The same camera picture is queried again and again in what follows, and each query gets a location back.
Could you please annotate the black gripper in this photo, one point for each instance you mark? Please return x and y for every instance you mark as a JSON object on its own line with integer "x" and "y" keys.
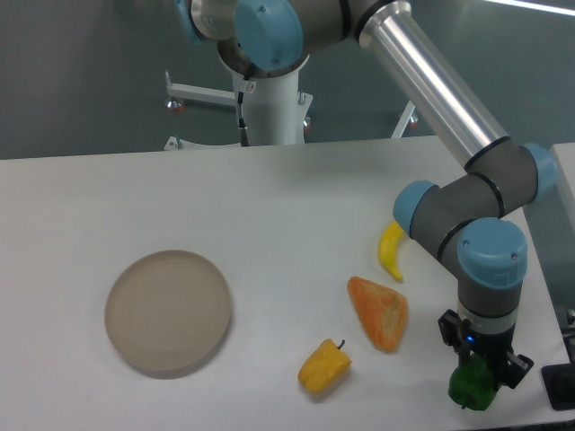
{"x": 465, "y": 337}

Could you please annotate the green toy pepper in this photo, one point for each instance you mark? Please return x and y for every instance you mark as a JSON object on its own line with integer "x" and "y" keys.
{"x": 471, "y": 384}

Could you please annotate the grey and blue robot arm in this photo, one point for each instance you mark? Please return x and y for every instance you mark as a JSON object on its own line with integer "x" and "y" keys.
{"x": 463, "y": 225}

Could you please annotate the yellow toy pepper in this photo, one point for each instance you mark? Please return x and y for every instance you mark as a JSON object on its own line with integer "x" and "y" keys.
{"x": 324, "y": 367}

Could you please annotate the black device at table edge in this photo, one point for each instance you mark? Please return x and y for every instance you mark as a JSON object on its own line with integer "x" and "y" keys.
{"x": 559, "y": 385}

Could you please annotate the orange toy bread slice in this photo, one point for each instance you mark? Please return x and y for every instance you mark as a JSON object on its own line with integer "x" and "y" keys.
{"x": 382, "y": 312}

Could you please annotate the yellow toy banana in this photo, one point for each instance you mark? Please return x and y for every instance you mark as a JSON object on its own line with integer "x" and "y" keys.
{"x": 387, "y": 250}

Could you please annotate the beige round plate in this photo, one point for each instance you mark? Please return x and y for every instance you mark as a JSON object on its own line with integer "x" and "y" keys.
{"x": 168, "y": 313}

